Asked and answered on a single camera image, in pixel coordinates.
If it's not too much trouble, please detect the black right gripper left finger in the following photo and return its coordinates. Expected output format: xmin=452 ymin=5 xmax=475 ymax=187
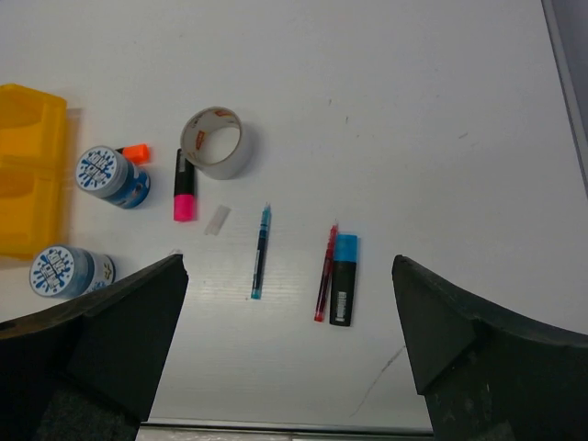
xmin=1 ymin=254 xmax=188 ymax=440

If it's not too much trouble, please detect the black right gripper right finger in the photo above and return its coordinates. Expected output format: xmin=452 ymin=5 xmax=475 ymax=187
xmin=391 ymin=255 xmax=587 ymax=440

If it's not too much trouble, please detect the red gel pen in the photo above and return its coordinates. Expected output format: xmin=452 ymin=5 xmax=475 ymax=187
xmin=314 ymin=222 xmax=338 ymax=322

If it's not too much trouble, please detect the blue gel pen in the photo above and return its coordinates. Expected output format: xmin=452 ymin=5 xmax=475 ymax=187
xmin=251 ymin=203 xmax=271 ymax=300

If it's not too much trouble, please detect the clear pen cap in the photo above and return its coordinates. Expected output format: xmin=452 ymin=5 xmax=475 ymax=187
xmin=204 ymin=205 xmax=231 ymax=236

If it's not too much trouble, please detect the blue putty jar near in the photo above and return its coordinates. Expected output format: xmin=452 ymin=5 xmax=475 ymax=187
xmin=28 ymin=244 xmax=117 ymax=300

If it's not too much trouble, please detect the blue putty jar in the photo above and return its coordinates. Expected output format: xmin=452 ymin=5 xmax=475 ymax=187
xmin=28 ymin=244 xmax=117 ymax=300
xmin=74 ymin=146 xmax=151 ymax=209

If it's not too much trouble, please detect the blue putty jar far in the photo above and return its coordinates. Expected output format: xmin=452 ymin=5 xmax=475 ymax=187
xmin=74 ymin=146 xmax=151 ymax=209

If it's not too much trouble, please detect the pink highlighter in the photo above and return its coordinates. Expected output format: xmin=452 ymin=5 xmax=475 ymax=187
xmin=173 ymin=149 xmax=197 ymax=222

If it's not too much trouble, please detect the orange highlighter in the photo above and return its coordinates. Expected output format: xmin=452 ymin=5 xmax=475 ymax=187
xmin=117 ymin=143 xmax=151 ymax=164

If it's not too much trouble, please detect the yellow compartment bin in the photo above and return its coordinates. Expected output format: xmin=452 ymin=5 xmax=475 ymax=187
xmin=1 ymin=84 xmax=67 ymax=260

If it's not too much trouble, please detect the white tape roll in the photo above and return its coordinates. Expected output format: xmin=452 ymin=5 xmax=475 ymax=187
xmin=180 ymin=107 xmax=253 ymax=180

